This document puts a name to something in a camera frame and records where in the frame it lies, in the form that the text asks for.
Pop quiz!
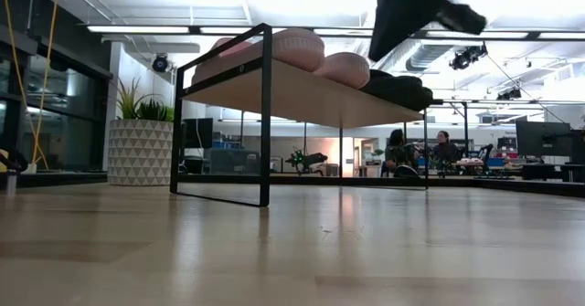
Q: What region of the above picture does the black hanging spotlight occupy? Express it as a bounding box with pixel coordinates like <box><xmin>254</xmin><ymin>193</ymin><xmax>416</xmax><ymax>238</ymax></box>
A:
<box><xmin>495</xmin><ymin>87</ymin><xmax>523</xmax><ymax>101</ymax></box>
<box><xmin>448</xmin><ymin>44</ymin><xmax>489</xmax><ymax>72</ymax></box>
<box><xmin>151</xmin><ymin>53</ymin><xmax>170</xmax><ymax>73</ymax></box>

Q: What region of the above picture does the black wall screen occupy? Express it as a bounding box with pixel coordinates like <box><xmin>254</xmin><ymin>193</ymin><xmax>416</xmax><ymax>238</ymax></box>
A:
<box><xmin>182</xmin><ymin>117</ymin><xmax>214</xmax><ymax>150</ymax></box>

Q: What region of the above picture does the thin black diagonal wire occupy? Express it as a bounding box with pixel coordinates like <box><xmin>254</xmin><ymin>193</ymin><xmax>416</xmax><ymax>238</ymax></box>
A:
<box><xmin>484</xmin><ymin>52</ymin><xmax>557</xmax><ymax>124</ymax></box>

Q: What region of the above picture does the black bracket on grey post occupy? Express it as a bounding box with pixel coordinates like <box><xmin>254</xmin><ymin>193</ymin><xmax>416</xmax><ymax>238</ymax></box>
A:
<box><xmin>0</xmin><ymin>148</ymin><xmax>29</xmax><ymax>195</ymax></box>

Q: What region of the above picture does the black computer monitor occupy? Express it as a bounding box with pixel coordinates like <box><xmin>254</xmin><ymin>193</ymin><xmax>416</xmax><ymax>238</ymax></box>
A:
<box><xmin>516</xmin><ymin>121</ymin><xmax>572</xmax><ymax>158</ymax></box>

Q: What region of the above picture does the black slide sandal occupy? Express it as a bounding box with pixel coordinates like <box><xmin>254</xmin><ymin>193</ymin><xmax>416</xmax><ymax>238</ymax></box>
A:
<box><xmin>367</xmin><ymin>69</ymin><xmax>424</xmax><ymax>90</ymax></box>
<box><xmin>360</xmin><ymin>84</ymin><xmax>435</xmax><ymax>111</ymax></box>

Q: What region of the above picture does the green plant in patterned pot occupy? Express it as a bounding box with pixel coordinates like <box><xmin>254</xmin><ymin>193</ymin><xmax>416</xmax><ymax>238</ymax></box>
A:
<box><xmin>107</xmin><ymin>76</ymin><xmax>176</xmax><ymax>187</ymax></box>

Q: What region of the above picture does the yellow cable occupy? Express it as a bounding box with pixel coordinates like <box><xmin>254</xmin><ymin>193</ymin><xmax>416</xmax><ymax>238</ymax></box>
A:
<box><xmin>0</xmin><ymin>0</ymin><xmax>60</xmax><ymax>165</ymax></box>

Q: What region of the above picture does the black metal table frame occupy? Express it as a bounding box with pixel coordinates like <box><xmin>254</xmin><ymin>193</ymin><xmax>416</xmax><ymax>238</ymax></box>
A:
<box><xmin>0</xmin><ymin>171</ymin><xmax>585</xmax><ymax>198</ymax></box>

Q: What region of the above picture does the black robot with green lights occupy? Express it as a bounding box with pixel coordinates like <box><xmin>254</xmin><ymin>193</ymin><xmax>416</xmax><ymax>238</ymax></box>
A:
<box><xmin>283</xmin><ymin>146</ymin><xmax>329</xmax><ymax>177</ymax></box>

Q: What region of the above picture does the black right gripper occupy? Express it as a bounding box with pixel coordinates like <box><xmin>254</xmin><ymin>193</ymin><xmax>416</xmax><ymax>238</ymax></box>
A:
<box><xmin>367</xmin><ymin>0</ymin><xmax>488</xmax><ymax>63</ymax></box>

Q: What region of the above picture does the pink slide sandal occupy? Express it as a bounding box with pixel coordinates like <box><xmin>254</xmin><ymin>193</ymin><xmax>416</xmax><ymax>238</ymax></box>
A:
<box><xmin>313</xmin><ymin>52</ymin><xmax>371</xmax><ymax>90</ymax></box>
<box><xmin>191</xmin><ymin>27</ymin><xmax>326</xmax><ymax>86</ymax></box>

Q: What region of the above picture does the wooden shelf with black frame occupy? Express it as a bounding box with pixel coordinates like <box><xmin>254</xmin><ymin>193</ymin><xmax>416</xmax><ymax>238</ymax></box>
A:
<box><xmin>168</xmin><ymin>22</ymin><xmax>431</xmax><ymax>208</ymax></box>

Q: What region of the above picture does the person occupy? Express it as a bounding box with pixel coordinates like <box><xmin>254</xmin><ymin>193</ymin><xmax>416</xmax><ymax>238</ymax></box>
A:
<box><xmin>383</xmin><ymin>128</ymin><xmax>420</xmax><ymax>178</ymax></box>
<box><xmin>431</xmin><ymin>130</ymin><xmax>461</xmax><ymax>164</ymax></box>

